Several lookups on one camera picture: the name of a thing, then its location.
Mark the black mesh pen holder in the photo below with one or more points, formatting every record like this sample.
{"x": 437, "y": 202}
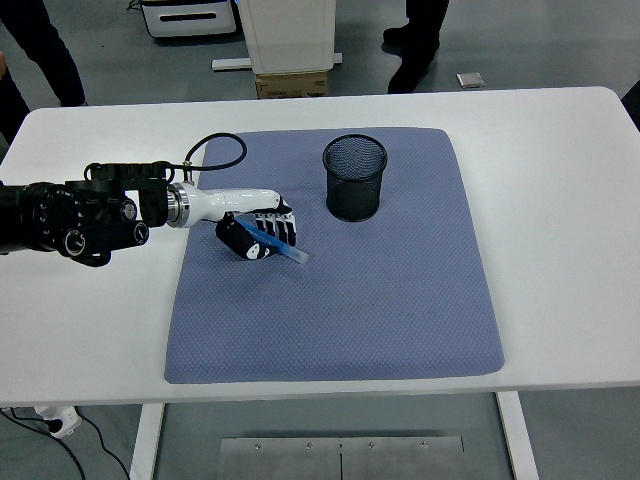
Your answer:
{"x": 355, "y": 197}

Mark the person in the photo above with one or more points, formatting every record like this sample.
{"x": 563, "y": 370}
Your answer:
{"x": 417, "y": 45}
{"x": 42, "y": 45}

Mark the brown cardboard box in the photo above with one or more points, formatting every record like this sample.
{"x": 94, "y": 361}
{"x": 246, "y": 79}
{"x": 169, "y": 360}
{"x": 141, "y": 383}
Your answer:
{"x": 292, "y": 86}

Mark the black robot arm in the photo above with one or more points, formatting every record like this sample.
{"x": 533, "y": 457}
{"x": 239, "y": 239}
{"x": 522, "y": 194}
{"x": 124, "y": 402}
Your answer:
{"x": 75, "y": 215}

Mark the dark chair edge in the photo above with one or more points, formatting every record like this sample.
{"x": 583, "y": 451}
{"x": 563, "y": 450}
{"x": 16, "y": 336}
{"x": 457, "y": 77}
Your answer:
{"x": 632, "y": 105}

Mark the white appliance with black slot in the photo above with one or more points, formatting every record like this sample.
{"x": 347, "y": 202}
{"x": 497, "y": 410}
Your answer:
{"x": 190, "y": 22}

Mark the white pedestal cabinet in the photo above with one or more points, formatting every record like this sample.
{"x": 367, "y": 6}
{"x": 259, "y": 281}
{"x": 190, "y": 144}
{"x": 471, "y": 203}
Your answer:
{"x": 290, "y": 35}

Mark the white table leg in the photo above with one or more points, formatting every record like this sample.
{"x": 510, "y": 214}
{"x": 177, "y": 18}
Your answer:
{"x": 517, "y": 440}
{"x": 147, "y": 445}

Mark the white pedestal base bar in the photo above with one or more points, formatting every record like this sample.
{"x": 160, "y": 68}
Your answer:
{"x": 230, "y": 63}

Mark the blue marker with clear cap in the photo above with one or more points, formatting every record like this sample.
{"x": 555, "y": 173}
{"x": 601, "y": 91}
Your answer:
{"x": 297, "y": 256}

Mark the blue-grey quilted mat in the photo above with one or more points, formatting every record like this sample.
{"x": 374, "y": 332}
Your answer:
{"x": 325, "y": 310}

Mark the white power strip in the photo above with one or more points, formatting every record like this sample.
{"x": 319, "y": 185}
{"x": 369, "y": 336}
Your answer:
{"x": 62, "y": 420}

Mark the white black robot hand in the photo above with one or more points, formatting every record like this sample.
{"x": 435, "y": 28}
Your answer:
{"x": 235, "y": 200}

